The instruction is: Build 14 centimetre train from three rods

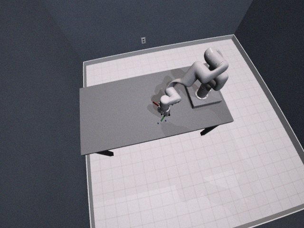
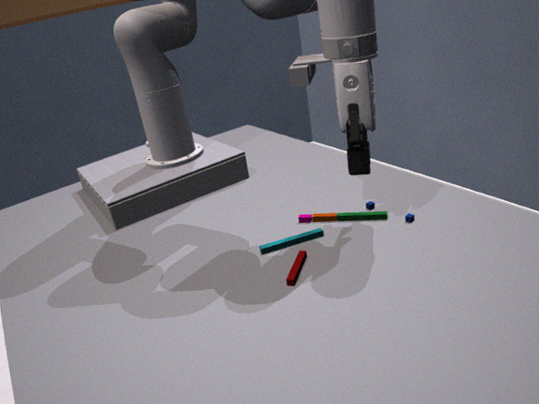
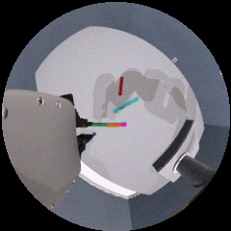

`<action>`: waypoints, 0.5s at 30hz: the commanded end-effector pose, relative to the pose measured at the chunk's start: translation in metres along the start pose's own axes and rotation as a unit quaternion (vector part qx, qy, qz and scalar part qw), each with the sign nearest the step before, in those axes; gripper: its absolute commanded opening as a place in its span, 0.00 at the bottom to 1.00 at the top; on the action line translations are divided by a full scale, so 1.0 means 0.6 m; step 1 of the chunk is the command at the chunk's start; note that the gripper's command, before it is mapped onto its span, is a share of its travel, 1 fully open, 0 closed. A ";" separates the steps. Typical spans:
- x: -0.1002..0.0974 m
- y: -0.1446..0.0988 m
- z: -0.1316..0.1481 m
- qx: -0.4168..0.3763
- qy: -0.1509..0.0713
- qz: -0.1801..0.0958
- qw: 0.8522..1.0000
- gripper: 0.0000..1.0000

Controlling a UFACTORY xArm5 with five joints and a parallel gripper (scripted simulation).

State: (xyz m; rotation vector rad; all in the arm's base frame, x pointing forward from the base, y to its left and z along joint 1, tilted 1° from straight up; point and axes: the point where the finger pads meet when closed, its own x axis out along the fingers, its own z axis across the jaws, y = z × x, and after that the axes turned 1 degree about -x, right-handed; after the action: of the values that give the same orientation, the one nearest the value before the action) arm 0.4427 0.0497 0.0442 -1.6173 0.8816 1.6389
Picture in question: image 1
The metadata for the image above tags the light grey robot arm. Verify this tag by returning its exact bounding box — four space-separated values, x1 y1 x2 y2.
159 47 229 111

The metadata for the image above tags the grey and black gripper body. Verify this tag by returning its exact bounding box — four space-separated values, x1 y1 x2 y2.
158 105 170 116

